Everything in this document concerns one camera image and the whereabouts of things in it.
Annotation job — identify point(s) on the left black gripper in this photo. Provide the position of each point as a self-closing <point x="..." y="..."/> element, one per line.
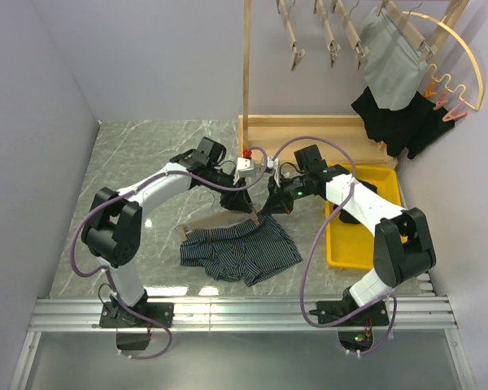
<point x="237" y="200"/>

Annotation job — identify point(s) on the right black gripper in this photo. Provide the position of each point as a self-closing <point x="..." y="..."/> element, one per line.
<point x="279" y="201"/>

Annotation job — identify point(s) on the wooden clip hanger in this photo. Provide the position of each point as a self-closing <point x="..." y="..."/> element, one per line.
<point x="332" y="46"/>
<point x="296" y="55"/>
<point x="217" y="219"/>
<point x="407" y="28"/>
<point x="359" y="49"/>

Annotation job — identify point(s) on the striped navy underwear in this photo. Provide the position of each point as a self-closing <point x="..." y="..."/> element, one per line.
<point x="249" y="251"/>

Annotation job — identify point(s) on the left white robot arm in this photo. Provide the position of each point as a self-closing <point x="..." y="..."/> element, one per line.
<point x="113" y="228"/>

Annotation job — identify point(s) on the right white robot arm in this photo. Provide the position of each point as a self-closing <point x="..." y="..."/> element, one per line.
<point x="403" y="247"/>

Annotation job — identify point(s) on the black underwear in tray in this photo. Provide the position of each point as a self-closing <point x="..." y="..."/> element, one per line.
<point x="345" y="216"/>

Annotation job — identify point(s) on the black hanging underwear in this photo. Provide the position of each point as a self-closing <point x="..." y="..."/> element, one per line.
<point x="413" y="128"/>

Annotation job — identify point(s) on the gold semicircle clip hanger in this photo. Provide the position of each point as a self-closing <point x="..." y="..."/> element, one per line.
<point x="476" y="68"/>

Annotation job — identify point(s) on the wooden drying rack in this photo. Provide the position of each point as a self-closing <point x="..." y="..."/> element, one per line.
<point x="271" y="132"/>

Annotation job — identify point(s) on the yellow plastic tray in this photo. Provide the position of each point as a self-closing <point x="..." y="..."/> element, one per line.
<point x="350" y="245"/>

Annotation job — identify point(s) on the orange clothespin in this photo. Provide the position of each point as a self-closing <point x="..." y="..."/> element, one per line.
<point x="430" y="90"/>

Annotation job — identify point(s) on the pink clothespin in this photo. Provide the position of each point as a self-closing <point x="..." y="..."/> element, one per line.
<point x="441" y="101"/>
<point x="455" y="113"/>

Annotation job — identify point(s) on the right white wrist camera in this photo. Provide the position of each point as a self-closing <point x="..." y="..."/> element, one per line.
<point x="273" y="164"/>

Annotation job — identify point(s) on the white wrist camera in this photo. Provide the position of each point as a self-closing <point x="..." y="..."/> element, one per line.
<point x="244" y="167"/>
<point x="273" y="164"/>

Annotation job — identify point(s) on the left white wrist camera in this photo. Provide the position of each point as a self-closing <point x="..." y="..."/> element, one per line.
<point x="244" y="167"/>

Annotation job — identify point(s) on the aluminium mounting rail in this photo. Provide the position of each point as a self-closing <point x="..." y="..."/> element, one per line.
<point x="257" y="342"/>

